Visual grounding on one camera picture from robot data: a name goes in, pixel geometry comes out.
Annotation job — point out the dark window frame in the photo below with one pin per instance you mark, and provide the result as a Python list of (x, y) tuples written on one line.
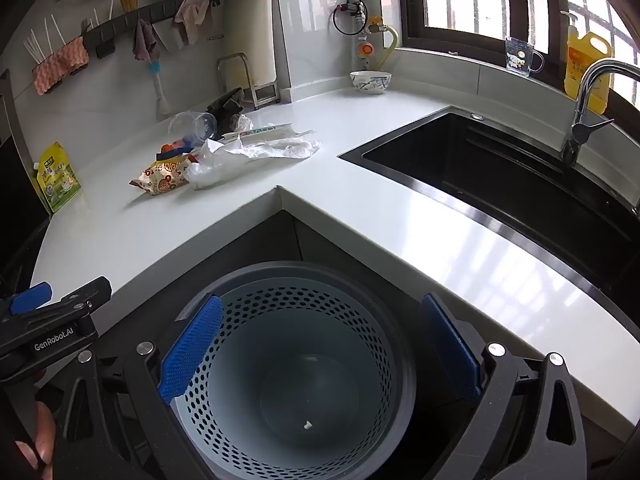
[(412, 10)]

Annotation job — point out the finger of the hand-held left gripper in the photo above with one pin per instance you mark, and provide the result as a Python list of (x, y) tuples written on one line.
[(30, 297), (55, 342)]

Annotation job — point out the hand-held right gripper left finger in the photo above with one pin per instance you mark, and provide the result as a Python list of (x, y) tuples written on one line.
[(192, 350)]

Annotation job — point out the colourful snack wrapper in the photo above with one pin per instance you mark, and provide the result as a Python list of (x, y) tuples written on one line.
[(160, 177)]

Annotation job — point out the grey hanging cloth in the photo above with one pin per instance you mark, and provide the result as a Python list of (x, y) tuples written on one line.
[(145, 40)]

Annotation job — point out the chrome faucet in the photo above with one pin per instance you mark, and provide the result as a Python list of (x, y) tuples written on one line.
[(582, 95)]

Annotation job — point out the pink wavy dish cloth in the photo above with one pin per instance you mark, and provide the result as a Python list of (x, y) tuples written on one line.
[(60, 67)]

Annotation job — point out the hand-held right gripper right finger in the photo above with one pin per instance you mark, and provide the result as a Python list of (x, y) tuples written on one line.
[(452, 347)]

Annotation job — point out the black wall rack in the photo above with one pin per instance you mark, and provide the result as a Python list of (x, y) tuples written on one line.
[(150, 10)]

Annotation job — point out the orange blue wrapper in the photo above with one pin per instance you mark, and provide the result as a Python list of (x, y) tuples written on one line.
[(172, 150)]

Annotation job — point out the clear plastic cup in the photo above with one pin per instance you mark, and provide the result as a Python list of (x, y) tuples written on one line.
[(192, 126)]

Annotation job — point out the green yellow pouch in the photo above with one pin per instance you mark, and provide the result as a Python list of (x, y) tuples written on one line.
[(57, 177)]

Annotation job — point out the person's left hand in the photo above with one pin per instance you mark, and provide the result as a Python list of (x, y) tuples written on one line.
[(37, 432)]

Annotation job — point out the metal board rack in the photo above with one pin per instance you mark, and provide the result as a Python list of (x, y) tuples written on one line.
[(265, 95)]

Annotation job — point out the black kitchen sink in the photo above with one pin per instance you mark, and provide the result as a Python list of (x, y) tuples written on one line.
[(500, 185)]

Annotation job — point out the white cutting board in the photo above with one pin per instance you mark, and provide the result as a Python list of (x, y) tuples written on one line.
[(250, 25)]

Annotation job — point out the white plastic bag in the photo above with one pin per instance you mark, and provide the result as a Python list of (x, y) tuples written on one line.
[(235, 160)]

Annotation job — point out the bunch of white chopsticks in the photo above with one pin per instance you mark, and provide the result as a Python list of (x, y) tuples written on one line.
[(55, 35)]

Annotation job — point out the pink hanging cloth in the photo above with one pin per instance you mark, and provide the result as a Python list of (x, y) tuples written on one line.
[(192, 17)]

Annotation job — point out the crumpled clear wrapper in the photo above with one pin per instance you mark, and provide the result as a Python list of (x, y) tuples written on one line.
[(241, 123)]

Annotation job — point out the clear cartoon mug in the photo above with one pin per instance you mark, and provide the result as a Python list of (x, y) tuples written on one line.
[(520, 57)]

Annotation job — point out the white patterned bowl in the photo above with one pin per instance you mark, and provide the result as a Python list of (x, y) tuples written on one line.
[(370, 84)]

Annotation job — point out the white blister card package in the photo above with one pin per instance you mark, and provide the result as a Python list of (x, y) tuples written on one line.
[(270, 131)]

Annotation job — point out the grey perforated trash bin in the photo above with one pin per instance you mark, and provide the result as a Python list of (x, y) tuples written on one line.
[(300, 385)]

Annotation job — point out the yellow detergent bottle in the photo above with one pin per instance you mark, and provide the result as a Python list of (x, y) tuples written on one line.
[(590, 60)]

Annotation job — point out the black crumpled bag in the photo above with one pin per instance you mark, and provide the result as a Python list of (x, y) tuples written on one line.
[(225, 105)]

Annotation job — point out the white blue bottle brush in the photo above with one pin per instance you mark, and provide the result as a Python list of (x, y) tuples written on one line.
[(160, 92)]

